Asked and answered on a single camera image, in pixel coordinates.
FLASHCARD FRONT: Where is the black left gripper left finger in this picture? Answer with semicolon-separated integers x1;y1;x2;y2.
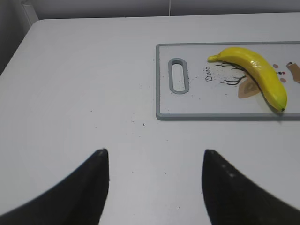
0;149;110;225

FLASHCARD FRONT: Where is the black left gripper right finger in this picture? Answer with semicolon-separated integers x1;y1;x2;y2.
202;150;300;225

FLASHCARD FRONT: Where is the yellow plastic banana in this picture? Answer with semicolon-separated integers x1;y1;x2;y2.
207;47;287;112

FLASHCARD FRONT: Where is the white deer-print cutting board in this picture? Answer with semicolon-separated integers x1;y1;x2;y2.
156;41;300;121

